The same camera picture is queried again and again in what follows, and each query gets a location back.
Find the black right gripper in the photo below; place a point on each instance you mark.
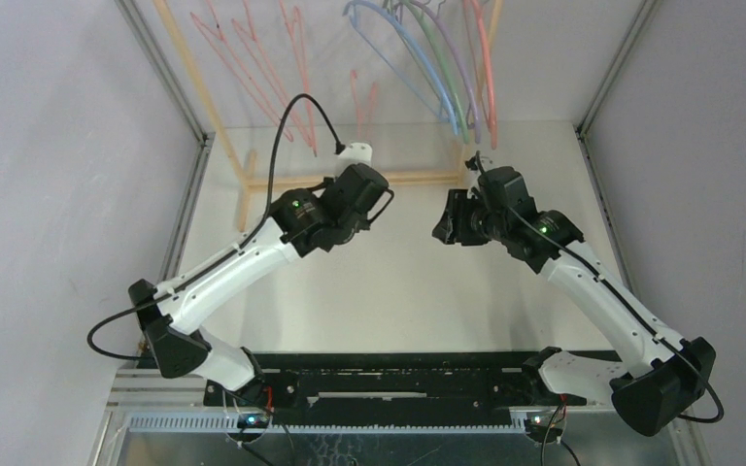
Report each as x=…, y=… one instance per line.
x=453, y=218

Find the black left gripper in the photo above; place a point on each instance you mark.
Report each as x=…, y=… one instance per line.
x=361, y=224

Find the pink wire hanger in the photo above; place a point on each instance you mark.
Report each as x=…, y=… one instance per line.
x=365, y=107
x=250, y=40
x=294, y=25
x=217, y=32

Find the green plastic hanger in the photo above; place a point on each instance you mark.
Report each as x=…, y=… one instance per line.
x=440, y=77

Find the blue plastic hanger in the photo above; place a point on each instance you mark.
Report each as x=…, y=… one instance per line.
x=444, y=110

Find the purple plastic hanger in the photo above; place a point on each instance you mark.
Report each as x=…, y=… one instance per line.
x=443, y=45

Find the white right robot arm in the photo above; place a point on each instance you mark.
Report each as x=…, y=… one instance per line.
x=659, y=374

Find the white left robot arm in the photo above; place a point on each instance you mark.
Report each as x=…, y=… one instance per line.
x=298, y=222

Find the pink hanger on rod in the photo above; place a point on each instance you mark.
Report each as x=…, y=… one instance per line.
x=481, y=26

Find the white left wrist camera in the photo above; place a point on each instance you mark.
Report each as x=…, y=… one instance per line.
x=352, y=154

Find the wooden hanger rack frame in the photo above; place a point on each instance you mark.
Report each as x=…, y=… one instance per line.
x=244, y=155

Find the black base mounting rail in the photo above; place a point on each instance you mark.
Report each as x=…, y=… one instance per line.
x=402, y=390

